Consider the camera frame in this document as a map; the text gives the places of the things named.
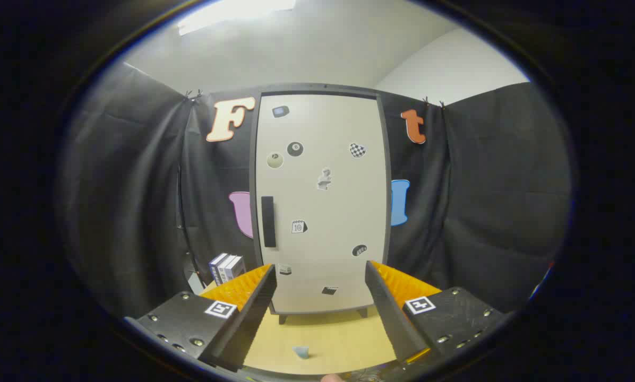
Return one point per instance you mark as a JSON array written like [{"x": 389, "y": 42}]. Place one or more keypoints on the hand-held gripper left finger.
[{"x": 248, "y": 323}]

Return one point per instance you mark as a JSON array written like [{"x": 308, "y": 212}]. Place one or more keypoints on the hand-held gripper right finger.
[{"x": 392, "y": 318}]

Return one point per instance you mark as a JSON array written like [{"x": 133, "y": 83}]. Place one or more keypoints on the small pale blue white pouch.
[{"x": 300, "y": 351}]

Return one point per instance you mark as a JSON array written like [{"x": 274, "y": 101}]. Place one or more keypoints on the white cabinet door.
[{"x": 339, "y": 212}]

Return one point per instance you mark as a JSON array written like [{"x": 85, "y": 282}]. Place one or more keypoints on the white spine book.
[{"x": 223, "y": 270}]

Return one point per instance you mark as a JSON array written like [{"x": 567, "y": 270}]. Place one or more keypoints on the dark blue book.
[{"x": 214, "y": 268}]

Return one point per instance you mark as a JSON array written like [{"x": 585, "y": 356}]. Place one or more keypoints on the thin black stand pole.
[{"x": 179, "y": 201}]

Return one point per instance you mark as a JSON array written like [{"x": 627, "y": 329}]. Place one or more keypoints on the black backdrop cloth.
[{"x": 498, "y": 185}]

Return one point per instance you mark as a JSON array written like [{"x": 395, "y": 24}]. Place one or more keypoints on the dark grey cabinet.
[{"x": 323, "y": 88}]

